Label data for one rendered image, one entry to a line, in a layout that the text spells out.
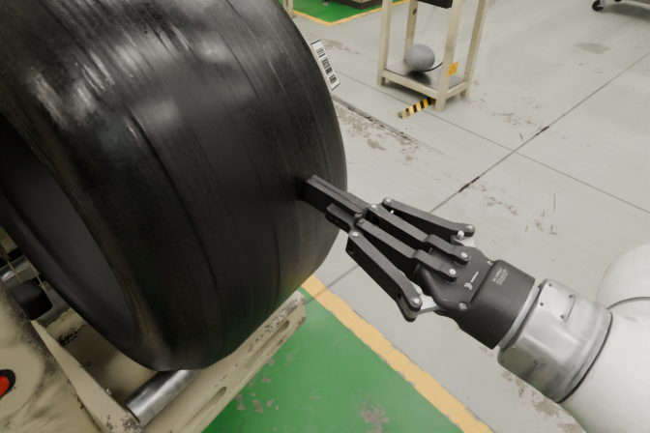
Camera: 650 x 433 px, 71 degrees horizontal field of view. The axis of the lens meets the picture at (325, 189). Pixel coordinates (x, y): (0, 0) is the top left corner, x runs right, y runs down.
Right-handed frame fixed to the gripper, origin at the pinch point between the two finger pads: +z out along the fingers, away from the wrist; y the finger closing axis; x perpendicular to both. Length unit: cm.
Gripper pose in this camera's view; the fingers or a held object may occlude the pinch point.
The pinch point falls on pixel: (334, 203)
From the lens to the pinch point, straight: 48.4
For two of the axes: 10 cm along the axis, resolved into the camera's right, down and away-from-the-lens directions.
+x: -1.1, 7.2, 6.8
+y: -6.0, 5.0, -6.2
